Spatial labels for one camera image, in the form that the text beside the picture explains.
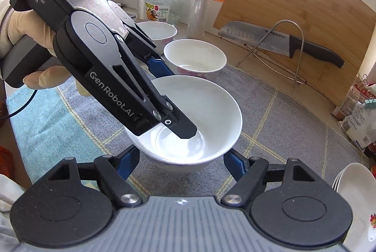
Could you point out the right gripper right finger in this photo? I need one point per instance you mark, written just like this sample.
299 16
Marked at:
248 174

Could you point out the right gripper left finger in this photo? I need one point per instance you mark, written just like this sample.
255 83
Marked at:
113 172

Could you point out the bamboo cutting board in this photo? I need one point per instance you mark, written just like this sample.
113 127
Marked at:
344 26

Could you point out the teal cloth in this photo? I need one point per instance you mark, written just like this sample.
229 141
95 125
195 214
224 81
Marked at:
46 131

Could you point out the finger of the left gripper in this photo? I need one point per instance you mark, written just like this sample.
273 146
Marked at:
158 68
173 119

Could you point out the glass jar green lid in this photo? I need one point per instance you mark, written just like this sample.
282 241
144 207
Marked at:
165 11

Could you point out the metal wire board rack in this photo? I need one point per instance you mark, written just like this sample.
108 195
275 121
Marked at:
293 75

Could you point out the small white bowl pink flowers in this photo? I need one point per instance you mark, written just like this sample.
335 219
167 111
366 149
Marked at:
161 33

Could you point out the grey checked dish mat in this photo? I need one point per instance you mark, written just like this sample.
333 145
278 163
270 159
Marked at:
275 127

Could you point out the gloved left hand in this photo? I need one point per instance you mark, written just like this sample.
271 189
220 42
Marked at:
27 54

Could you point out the stack of white plates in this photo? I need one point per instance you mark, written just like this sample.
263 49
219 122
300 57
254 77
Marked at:
356 184

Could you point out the red white food bag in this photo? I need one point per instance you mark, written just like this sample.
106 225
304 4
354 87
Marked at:
360 91

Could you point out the white bowl wide rim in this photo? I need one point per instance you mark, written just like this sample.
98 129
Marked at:
211 108

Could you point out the kitchen knife black handle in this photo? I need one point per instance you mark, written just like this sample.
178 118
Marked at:
276 42

